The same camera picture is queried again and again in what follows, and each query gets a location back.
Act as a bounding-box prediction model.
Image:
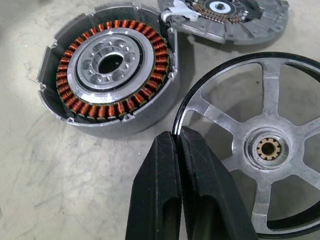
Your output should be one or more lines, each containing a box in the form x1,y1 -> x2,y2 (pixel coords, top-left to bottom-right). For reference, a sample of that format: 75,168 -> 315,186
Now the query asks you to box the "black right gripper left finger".
124,131 -> 185,240

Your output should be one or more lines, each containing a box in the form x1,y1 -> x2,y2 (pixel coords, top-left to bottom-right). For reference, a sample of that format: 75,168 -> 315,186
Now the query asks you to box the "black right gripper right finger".
178,125 -> 259,240

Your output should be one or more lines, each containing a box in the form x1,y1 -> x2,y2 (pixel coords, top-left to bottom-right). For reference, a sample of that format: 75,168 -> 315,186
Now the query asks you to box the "silver spoked rotor black rim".
170,50 -> 320,239

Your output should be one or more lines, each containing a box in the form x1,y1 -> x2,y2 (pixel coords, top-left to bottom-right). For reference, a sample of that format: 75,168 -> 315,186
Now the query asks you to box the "grey round motor lid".
157,0 -> 290,47

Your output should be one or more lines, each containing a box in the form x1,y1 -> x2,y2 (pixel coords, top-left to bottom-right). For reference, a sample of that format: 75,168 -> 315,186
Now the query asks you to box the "motor housing with copper windings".
36,5 -> 179,140

